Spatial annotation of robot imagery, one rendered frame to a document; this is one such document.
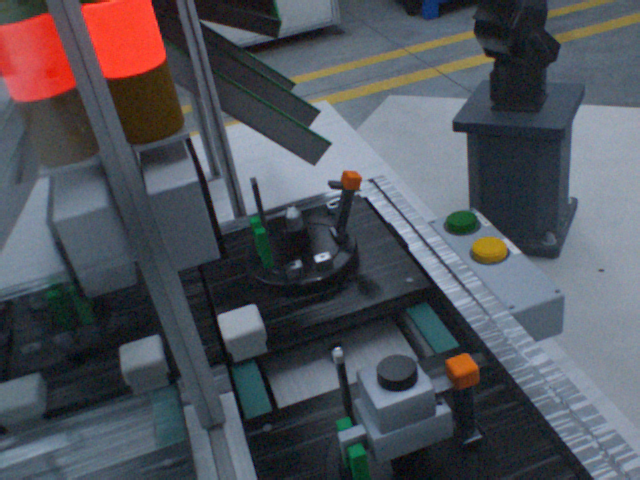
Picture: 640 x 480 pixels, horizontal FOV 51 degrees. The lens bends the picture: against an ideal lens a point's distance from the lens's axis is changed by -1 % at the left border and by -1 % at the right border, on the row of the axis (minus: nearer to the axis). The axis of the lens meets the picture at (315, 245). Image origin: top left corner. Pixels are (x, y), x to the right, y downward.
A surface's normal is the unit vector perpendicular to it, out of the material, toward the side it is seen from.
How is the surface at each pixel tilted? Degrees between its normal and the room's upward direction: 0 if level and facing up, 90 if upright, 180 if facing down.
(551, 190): 90
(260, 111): 90
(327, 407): 0
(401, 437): 90
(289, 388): 0
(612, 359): 0
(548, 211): 90
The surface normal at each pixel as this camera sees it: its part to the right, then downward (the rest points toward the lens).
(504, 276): -0.16, -0.82
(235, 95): 0.12, 0.54
